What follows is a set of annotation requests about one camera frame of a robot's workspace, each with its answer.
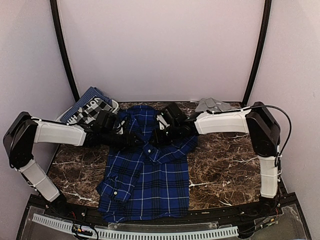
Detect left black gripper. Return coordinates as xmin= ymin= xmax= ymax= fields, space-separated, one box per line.
xmin=101 ymin=129 xmax=145 ymax=155

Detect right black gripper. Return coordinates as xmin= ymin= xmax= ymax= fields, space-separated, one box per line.
xmin=148 ymin=122 xmax=181 ymax=146

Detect blue plaid long sleeve shirt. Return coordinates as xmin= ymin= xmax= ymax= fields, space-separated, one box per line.
xmin=96 ymin=105 xmax=198 ymax=223

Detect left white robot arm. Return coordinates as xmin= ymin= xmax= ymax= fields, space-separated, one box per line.
xmin=3 ymin=110 xmax=143 ymax=218

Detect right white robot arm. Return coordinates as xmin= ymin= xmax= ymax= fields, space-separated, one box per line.
xmin=151 ymin=101 xmax=286 ymax=217

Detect black white checked shirt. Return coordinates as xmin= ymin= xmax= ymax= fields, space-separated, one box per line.
xmin=60 ymin=96 xmax=113 ymax=125

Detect folded grey polo shirt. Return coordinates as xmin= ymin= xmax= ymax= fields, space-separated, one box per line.
xmin=195 ymin=97 xmax=236 ymax=112

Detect small blue checked shirt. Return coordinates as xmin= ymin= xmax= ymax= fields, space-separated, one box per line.
xmin=58 ymin=86 xmax=113 ymax=123

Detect grey plastic laundry basket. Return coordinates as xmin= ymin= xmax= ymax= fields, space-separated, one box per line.
xmin=56 ymin=99 xmax=120 ymax=122

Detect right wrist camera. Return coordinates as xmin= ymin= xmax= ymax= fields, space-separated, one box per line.
xmin=156 ymin=102 xmax=188 ymax=130

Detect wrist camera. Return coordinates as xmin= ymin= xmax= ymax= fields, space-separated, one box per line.
xmin=93 ymin=110 xmax=128 ymax=135
xmin=156 ymin=102 xmax=188 ymax=130

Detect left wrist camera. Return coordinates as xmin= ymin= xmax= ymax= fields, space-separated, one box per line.
xmin=93 ymin=110 xmax=128 ymax=135

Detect white slotted cable duct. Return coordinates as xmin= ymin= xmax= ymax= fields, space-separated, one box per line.
xmin=32 ymin=213 xmax=239 ymax=240

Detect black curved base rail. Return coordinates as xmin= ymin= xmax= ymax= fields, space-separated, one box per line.
xmin=18 ymin=193 xmax=312 ymax=240

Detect left black frame post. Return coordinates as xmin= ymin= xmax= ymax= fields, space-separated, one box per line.
xmin=49 ymin=0 xmax=80 ymax=102

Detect black frame post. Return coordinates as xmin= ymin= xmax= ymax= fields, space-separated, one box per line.
xmin=241 ymin=0 xmax=272 ymax=106
xmin=49 ymin=0 xmax=80 ymax=102

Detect right black frame post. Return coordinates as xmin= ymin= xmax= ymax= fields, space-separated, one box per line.
xmin=241 ymin=0 xmax=272 ymax=106

